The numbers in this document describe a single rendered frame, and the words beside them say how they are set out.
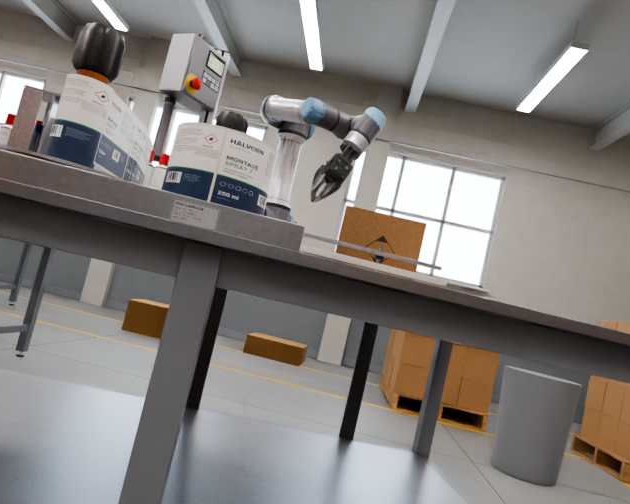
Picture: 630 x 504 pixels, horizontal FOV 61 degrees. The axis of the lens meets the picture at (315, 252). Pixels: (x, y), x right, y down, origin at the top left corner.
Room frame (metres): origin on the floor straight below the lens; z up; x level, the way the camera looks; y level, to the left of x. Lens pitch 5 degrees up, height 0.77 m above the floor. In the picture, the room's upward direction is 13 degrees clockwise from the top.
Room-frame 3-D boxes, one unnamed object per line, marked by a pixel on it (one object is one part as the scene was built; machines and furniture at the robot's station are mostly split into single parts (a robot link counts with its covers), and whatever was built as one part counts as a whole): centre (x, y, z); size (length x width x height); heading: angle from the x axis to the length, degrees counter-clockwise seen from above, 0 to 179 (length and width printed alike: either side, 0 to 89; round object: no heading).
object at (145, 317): (5.75, 1.40, 0.16); 0.64 x 0.53 x 0.31; 90
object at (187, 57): (1.70, 0.51, 1.38); 0.17 x 0.10 x 0.19; 152
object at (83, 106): (1.01, 0.49, 1.04); 0.09 x 0.09 x 0.29
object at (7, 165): (1.17, 0.46, 0.86); 0.80 x 0.67 x 0.05; 97
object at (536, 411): (3.40, -1.57, 0.31); 0.46 x 0.46 x 0.62
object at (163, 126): (1.71, 0.57, 1.18); 0.04 x 0.04 x 0.21
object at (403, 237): (2.04, -0.23, 0.99); 0.30 x 0.24 x 0.27; 87
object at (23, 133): (1.49, 0.81, 1.01); 0.14 x 0.13 x 0.26; 97
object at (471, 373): (5.17, -1.36, 0.45); 1.20 x 0.83 x 0.89; 177
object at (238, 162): (1.04, 0.21, 0.95); 0.20 x 0.20 x 0.14
